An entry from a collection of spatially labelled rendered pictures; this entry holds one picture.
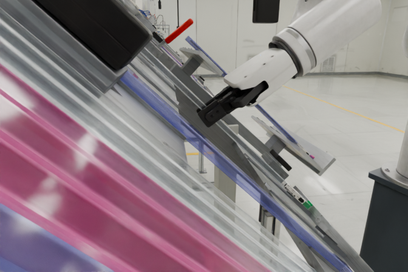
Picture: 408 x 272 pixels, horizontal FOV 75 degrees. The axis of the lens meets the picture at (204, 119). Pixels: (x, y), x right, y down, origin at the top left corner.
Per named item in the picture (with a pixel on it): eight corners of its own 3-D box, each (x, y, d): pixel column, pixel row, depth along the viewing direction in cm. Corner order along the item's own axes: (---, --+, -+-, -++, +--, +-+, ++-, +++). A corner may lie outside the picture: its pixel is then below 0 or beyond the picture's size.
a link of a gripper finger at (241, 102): (269, 70, 43) (243, 81, 47) (254, 95, 38) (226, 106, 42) (273, 76, 44) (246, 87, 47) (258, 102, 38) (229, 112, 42)
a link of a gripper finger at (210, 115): (228, 89, 45) (196, 113, 45) (233, 93, 42) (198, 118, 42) (238, 104, 46) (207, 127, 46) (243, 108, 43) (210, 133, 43)
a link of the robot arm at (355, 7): (276, 33, 49) (295, 22, 40) (335, -11, 49) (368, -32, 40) (300, 70, 51) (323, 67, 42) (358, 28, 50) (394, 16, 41)
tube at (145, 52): (304, 206, 55) (308, 202, 55) (307, 209, 54) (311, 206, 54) (110, 23, 41) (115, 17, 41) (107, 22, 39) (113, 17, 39)
